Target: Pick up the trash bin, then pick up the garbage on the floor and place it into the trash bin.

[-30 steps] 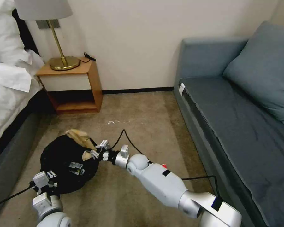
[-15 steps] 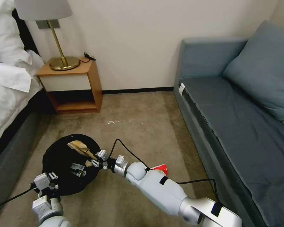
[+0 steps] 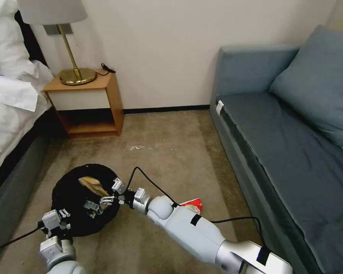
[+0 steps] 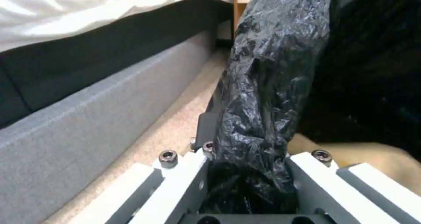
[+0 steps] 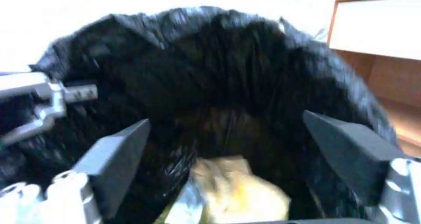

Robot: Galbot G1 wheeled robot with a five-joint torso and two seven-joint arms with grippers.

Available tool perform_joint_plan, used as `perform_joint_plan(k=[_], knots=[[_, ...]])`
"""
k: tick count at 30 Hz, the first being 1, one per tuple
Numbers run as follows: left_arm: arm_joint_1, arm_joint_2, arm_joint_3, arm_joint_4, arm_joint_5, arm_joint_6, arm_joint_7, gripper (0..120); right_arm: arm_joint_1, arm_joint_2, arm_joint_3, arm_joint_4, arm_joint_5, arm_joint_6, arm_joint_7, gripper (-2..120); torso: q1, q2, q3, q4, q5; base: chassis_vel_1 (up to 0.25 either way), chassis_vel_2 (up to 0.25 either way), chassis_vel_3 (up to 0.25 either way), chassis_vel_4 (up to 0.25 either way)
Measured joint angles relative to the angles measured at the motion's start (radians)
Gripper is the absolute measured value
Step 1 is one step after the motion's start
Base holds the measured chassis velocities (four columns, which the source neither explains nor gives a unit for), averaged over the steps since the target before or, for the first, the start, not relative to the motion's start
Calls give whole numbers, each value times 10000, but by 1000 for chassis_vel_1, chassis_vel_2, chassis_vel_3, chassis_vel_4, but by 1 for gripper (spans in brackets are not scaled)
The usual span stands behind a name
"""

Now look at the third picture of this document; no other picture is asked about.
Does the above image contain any black round trash bin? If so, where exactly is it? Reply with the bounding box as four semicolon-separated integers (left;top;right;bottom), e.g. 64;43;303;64
51;163;127;237

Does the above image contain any silver crumpled wrapper trash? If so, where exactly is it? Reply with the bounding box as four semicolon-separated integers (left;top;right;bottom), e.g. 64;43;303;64
84;201;104;219

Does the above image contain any tan crumpled paper trash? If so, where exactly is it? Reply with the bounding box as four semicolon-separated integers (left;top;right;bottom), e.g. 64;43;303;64
78;176;111;198

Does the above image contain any red snack packet trash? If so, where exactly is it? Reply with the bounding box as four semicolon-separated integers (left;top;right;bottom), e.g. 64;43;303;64
179;198;204;215

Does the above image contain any grey bed base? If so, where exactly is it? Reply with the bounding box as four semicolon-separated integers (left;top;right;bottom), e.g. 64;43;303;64
0;108;62;259

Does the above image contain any wooden nightstand white drawer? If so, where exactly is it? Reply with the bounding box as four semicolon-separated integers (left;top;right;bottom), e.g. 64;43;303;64
43;68;124;139

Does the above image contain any brass table lamp white shade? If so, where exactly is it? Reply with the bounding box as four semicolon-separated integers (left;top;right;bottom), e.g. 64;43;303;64
16;0;97;86

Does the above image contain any white bed duvet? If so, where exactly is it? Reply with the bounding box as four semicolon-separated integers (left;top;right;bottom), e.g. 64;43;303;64
0;59;55;181

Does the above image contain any black bed headboard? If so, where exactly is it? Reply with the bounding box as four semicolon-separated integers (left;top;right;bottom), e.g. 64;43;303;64
14;10;50;70

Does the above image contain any blue-grey sofa seat pad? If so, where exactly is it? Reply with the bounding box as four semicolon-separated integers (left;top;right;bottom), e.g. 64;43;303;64
215;92;343;259

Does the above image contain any white bed pillow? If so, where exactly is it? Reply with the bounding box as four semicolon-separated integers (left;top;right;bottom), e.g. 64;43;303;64
0;0;30;78

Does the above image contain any blue-grey sofa cushion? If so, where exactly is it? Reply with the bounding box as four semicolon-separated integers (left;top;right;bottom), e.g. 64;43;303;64
268;25;343;150

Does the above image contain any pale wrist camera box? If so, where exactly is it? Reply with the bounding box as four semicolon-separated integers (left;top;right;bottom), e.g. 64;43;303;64
111;181;127;196
41;210;61;229

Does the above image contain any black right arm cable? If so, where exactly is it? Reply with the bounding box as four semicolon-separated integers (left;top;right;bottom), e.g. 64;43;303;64
125;167;271;252

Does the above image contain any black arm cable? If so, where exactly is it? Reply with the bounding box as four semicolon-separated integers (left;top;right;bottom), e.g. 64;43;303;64
125;167;271;252
0;221;47;256

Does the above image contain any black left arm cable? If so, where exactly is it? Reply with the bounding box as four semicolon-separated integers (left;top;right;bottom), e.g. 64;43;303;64
0;221;47;256

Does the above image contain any thin black lamp cord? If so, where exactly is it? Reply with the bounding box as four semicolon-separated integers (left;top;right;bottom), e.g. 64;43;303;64
95;63;117;77

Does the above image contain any grey wall switch panel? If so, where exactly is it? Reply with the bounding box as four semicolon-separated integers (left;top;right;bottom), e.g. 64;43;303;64
43;24;74;36

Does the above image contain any blue-grey sofa frame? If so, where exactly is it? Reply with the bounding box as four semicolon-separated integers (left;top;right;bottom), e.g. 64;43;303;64
210;24;343;274

